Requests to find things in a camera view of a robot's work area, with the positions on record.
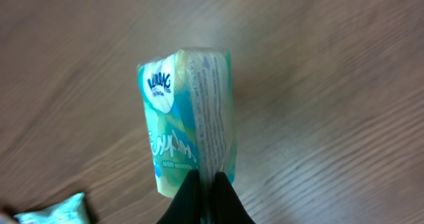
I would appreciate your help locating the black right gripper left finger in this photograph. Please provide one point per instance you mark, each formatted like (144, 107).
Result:
(185, 207)

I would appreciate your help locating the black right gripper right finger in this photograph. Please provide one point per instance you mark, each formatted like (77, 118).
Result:
(225, 203)

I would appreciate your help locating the teal tissue pack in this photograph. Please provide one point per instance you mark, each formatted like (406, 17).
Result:
(70, 211)

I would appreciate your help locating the small teal white pack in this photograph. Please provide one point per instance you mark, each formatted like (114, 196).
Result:
(188, 106)

